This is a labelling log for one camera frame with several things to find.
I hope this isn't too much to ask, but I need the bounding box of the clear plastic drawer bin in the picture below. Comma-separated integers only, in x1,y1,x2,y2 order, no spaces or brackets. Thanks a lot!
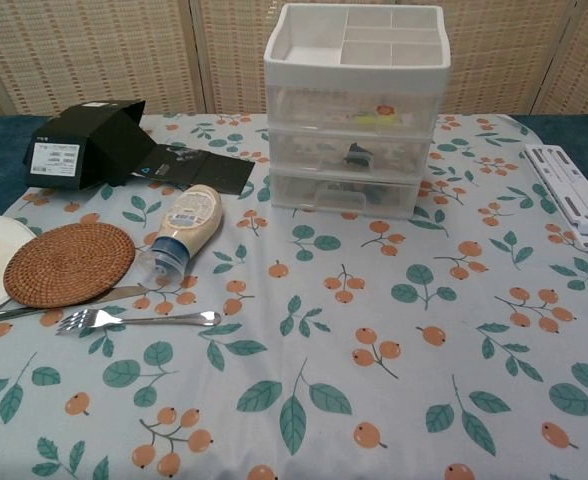
268,127,433,174

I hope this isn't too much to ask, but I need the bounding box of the black bottle cap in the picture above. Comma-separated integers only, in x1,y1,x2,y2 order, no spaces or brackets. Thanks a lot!
342,141,375,167

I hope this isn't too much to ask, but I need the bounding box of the clear drawer with colourful packet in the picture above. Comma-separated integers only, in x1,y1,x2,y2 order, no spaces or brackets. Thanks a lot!
267,84,440,132

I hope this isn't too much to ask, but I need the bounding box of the mayonnaise squeeze bottle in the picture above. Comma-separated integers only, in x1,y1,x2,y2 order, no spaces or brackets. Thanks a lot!
136,183,224,291

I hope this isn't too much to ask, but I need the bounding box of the flat black cardboard sleeve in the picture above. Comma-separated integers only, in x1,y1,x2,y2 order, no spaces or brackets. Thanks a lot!
132,143,258,195

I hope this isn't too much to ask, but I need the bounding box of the floral fruit print tablecloth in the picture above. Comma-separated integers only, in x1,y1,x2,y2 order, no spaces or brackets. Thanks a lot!
0,112,588,480

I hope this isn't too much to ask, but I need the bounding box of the colourful packet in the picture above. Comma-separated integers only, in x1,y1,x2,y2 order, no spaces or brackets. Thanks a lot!
346,102,405,126

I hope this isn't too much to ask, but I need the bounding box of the steel table knife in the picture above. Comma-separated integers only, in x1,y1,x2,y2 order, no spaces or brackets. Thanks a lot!
0,284,146,327

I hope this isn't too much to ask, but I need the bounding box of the black cardboard box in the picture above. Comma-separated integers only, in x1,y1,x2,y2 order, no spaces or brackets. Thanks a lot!
22,99,161,192

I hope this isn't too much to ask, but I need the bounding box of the steel fork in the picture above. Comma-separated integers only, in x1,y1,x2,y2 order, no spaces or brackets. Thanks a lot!
55,308,223,336

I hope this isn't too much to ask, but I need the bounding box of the round woven rattan coaster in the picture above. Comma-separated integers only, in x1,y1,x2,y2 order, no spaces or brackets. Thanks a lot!
2,222,137,309

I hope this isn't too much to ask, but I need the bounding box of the woven folding screen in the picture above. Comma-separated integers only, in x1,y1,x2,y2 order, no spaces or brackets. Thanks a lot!
0,0,588,119

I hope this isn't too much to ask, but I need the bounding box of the white folding laptop stand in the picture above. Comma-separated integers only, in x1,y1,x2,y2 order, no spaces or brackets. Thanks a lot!
522,143,588,255

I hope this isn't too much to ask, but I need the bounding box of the clear drawer with wide handle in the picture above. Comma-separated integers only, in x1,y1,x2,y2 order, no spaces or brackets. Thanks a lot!
271,169,423,221

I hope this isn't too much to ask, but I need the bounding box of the white drawer organizer box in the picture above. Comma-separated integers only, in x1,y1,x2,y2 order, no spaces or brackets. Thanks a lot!
262,2,449,222

